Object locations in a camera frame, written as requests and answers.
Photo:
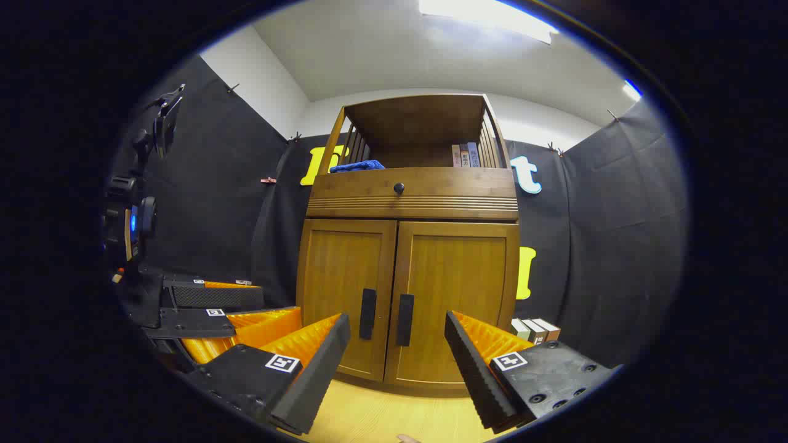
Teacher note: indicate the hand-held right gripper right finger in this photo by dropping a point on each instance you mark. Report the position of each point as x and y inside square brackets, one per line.
[471, 369]

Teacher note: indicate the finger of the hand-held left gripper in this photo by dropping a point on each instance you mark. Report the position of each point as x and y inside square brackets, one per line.
[215, 296]
[191, 323]

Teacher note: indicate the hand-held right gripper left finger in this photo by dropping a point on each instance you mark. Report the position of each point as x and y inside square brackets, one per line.
[320, 369]

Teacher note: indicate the wooden shoe cabinet door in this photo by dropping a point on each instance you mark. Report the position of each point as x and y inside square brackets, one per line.
[335, 271]
[462, 277]

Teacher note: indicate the wooden double-door shoe cabinet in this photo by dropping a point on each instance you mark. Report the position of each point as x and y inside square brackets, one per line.
[425, 123]

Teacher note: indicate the wooden cabinet drawer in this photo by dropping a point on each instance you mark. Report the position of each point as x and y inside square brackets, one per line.
[455, 184]

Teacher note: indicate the small cardboard box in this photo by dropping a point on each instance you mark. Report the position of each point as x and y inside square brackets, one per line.
[519, 329]
[550, 328]
[535, 332]

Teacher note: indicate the black backdrop cloth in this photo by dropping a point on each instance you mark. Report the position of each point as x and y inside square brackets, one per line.
[215, 203]

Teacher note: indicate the blue folded cloth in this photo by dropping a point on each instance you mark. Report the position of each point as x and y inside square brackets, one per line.
[357, 166]

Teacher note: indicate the brown book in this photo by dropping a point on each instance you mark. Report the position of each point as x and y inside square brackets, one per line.
[465, 155]

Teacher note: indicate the pink book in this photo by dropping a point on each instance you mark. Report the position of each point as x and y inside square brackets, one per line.
[456, 155]

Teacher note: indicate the blue book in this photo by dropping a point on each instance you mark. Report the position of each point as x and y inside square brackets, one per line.
[473, 155]

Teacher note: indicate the small ceiling light panel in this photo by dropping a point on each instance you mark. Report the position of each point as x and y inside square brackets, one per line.
[631, 91]

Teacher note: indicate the large ceiling light panel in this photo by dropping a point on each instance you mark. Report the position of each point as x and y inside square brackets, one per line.
[486, 15]

